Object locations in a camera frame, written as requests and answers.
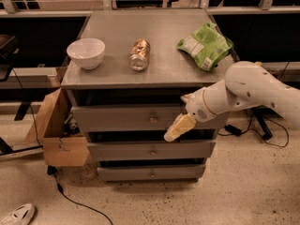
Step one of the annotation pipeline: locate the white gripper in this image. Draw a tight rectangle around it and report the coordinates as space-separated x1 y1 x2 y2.
164 87 217 143

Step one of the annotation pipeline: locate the grey top drawer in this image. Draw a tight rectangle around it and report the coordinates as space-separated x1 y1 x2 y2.
70 102 234 133

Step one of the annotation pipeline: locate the grey drawer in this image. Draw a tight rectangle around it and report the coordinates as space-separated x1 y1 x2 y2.
70 102 234 133
97 164 205 182
87 140 216 161

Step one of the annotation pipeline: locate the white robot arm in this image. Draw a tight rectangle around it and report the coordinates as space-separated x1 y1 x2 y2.
164 61 300 143

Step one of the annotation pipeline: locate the grey middle drawer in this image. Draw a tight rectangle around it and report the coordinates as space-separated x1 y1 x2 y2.
87 140 216 161

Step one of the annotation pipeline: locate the grey bottom drawer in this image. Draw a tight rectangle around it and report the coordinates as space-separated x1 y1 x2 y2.
97 164 205 182

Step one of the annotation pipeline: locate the grey three-drawer cabinet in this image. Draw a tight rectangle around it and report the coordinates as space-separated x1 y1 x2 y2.
62 9 233 170

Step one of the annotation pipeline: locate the green snack bag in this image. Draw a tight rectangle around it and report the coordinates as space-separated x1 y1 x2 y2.
177 22 233 71

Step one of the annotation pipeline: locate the golden aluminium can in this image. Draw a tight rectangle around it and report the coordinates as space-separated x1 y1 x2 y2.
128 39 150 71

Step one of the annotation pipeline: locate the white ceramic bowl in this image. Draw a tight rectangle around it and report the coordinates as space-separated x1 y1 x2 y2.
67 38 106 69

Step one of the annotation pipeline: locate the brown cardboard box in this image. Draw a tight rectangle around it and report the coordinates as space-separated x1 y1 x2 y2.
24 88 89 167

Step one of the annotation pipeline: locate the white sneaker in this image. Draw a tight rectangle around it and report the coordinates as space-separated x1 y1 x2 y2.
0 203 36 225

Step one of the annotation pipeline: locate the black floor cable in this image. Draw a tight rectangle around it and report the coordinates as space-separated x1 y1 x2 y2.
46 165 114 225

